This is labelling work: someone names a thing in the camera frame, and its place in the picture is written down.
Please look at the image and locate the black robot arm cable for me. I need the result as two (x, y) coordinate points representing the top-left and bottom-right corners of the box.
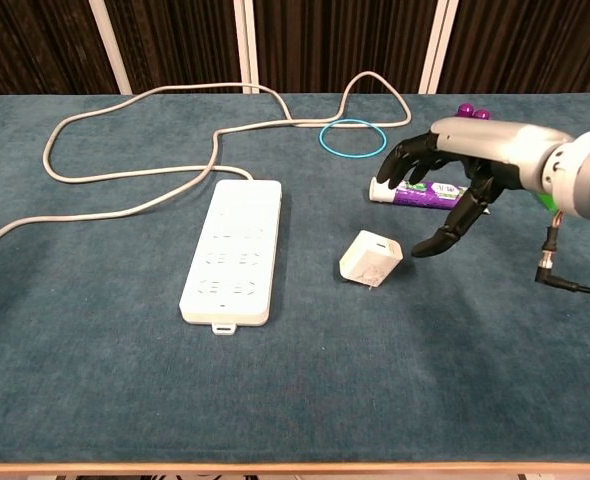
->
(534, 212), (590, 296)

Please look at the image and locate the teal table mat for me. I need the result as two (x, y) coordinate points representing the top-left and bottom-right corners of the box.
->
(0, 93), (590, 464)

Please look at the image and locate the white power strip cord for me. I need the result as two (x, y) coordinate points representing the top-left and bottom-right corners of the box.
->
(0, 71), (413, 258)

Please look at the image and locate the white partition frame post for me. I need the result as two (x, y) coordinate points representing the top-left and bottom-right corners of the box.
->
(88, 0), (134, 95)
(418, 0), (460, 95)
(232, 0), (260, 95)

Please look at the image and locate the thin blue ring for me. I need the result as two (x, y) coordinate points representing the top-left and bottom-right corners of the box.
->
(318, 118), (388, 160)

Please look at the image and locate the white power strip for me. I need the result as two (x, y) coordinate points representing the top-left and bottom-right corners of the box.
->
(178, 179), (283, 339)

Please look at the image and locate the purple toothpaste tube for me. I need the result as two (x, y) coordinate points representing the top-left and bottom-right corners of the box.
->
(368, 176), (492, 217)

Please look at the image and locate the white power adapter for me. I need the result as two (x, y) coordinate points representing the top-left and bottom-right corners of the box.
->
(338, 229), (405, 290)

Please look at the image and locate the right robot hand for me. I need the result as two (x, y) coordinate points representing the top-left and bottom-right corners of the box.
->
(374, 117), (575, 259)

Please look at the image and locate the purple building block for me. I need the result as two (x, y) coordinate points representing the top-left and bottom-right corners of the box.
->
(455, 102), (492, 121)

